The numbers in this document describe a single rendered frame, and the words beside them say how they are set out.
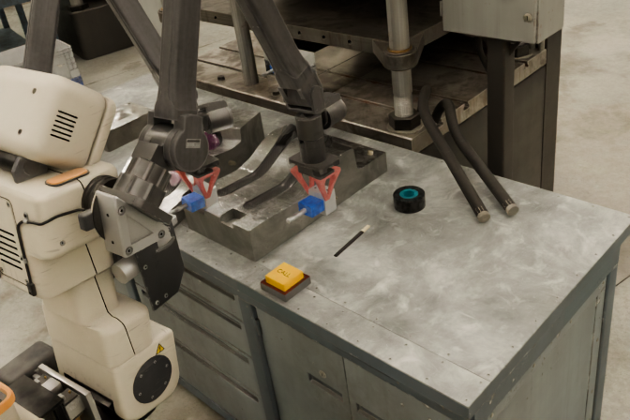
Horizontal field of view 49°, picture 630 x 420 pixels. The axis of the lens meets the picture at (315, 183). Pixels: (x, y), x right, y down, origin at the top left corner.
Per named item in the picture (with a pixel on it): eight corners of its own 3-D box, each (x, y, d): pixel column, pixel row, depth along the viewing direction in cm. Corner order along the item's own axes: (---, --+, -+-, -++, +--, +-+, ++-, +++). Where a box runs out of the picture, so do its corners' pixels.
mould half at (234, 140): (171, 231, 179) (160, 195, 173) (95, 217, 190) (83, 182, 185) (265, 142, 216) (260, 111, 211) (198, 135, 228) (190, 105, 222)
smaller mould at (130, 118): (109, 152, 225) (102, 133, 222) (85, 142, 235) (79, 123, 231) (158, 127, 237) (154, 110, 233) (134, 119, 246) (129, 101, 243)
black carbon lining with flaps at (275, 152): (252, 217, 166) (245, 184, 162) (210, 199, 177) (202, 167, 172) (347, 157, 187) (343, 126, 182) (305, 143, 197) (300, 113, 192)
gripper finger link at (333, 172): (322, 187, 161) (317, 151, 156) (344, 196, 156) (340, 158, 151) (301, 200, 157) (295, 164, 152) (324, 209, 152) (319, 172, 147)
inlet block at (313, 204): (296, 234, 151) (293, 214, 149) (281, 228, 155) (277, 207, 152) (337, 208, 159) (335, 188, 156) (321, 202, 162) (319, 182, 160)
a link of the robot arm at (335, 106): (279, 85, 146) (310, 89, 141) (313, 67, 153) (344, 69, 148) (290, 137, 151) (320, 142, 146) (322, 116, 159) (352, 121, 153)
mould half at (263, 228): (255, 262, 162) (245, 214, 156) (188, 228, 179) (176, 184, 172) (387, 171, 192) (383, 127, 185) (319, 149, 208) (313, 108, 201)
